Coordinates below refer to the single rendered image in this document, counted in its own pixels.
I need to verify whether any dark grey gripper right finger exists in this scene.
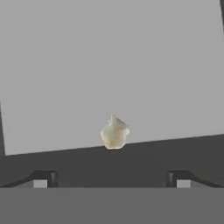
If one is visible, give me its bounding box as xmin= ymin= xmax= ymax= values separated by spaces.
xmin=165 ymin=170 xmax=224 ymax=188

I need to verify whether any grey fridge drawer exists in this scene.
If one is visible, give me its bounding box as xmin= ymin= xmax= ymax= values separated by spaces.
xmin=0 ymin=0 xmax=224 ymax=157

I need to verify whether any pale white garlic bulb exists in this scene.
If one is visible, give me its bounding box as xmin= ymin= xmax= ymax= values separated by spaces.
xmin=100 ymin=113 xmax=131 ymax=151

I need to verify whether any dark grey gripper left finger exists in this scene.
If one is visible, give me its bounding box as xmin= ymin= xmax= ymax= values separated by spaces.
xmin=0 ymin=170 xmax=60 ymax=188

